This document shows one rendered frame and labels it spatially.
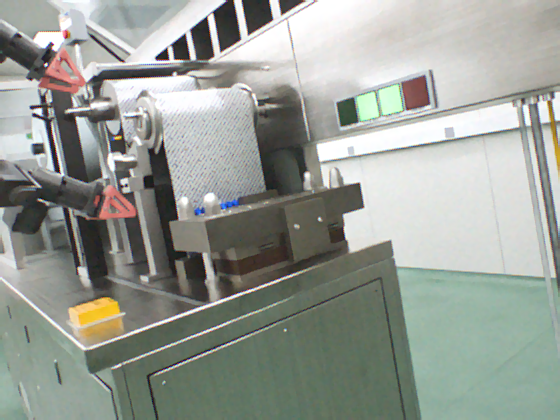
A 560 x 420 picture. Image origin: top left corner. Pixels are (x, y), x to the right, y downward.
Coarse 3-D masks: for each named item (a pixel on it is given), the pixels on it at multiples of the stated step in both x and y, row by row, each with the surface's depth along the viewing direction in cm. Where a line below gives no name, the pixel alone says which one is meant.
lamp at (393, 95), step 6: (396, 84) 91; (384, 90) 93; (390, 90) 92; (396, 90) 91; (384, 96) 94; (390, 96) 92; (396, 96) 91; (384, 102) 94; (390, 102) 93; (396, 102) 91; (384, 108) 94; (390, 108) 93; (396, 108) 92; (384, 114) 94
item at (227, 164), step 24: (168, 144) 104; (192, 144) 107; (216, 144) 111; (240, 144) 115; (192, 168) 107; (216, 168) 110; (240, 168) 114; (192, 192) 107; (216, 192) 110; (240, 192) 114
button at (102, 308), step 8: (88, 304) 84; (96, 304) 83; (104, 304) 82; (112, 304) 82; (72, 312) 82; (80, 312) 79; (88, 312) 80; (96, 312) 80; (104, 312) 81; (112, 312) 82; (72, 320) 83; (80, 320) 79; (88, 320) 80; (96, 320) 80
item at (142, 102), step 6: (246, 96) 118; (138, 102) 108; (144, 102) 106; (150, 102) 104; (150, 108) 104; (150, 114) 104; (252, 114) 118; (156, 120) 103; (252, 120) 119; (156, 126) 104; (156, 132) 104; (150, 138) 106; (156, 138) 105; (150, 144) 107; (162, 144) 108
